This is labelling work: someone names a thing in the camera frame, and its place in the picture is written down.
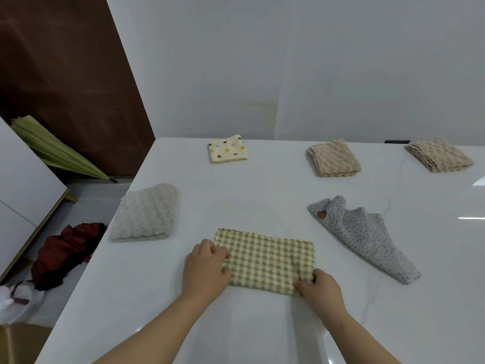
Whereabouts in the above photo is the person's right hand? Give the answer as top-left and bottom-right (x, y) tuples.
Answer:
(294, 268), (349, 330)

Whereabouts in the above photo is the person's left hand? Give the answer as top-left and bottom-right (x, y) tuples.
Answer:
(181, 238), (232, 304)

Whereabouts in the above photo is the green checked cloth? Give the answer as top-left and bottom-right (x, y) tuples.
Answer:
(214, 228), (317, 298)

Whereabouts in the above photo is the grey floral cloth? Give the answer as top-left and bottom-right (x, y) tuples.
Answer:
(307, 195), (422, 284)

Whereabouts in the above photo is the grey fluffy towel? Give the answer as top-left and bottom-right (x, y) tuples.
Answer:
(110, 183), (178, 243)

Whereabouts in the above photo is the yellow polka dot cloth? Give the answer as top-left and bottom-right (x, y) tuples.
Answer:
(207, 134), (249, 164)

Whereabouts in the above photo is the beige textured towel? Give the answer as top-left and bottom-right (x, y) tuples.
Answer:
(306, 139), (362, 178)
(404, 138), (474, 173)

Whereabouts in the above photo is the person's right forearm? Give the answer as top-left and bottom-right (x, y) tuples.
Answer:
(322, 310), (402, 364)

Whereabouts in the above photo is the person's left forearm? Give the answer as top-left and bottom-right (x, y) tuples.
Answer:
(92, 293), (211, 364)

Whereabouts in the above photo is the white marble table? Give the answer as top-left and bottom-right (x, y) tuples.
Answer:
(34, 137), (485, 364)

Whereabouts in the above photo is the dark red cloth on floor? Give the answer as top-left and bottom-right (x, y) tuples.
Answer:
(30, 222), (108, 292)

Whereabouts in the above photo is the white plastic bag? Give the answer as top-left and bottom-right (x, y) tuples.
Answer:
(0, 280), (44, 327)

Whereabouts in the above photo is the green folded umbrella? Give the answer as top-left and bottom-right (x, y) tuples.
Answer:
(10, 115), (118, 184)

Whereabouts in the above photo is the white cabinet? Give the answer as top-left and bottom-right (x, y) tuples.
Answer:
(0, 117), (69, 281)

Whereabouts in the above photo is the brown cardboard box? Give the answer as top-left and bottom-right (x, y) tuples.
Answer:
(0, 324), (54, 364)

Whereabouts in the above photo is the dark brown wooden door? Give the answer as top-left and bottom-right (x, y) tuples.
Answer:
(0, 0), (156, 177)

